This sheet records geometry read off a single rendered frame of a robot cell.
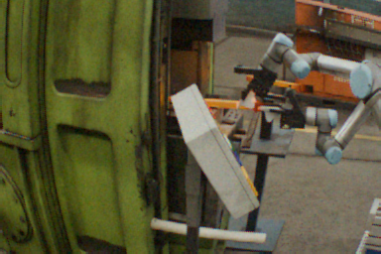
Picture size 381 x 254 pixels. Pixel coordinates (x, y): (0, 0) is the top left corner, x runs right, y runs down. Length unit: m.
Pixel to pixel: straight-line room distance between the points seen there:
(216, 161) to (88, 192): 0.80
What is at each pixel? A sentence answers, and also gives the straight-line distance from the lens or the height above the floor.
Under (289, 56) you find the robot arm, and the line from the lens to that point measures 1.72.
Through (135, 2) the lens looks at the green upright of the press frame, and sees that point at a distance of 1.45.
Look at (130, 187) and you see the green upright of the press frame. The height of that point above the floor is 0.82.
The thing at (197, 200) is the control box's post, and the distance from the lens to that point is 1.38.
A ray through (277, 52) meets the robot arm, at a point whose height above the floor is 1.25.
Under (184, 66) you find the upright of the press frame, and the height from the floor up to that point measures 1.08.
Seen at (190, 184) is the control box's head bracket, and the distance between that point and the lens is 1.36.
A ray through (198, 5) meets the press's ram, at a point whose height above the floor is 1.42.
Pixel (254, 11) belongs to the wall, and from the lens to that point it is 9.40.
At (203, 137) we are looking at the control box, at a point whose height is 1.17.
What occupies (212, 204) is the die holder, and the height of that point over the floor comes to 0.64.
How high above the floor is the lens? 1.60
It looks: 19 degrees down
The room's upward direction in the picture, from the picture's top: 2 degrees clockwise
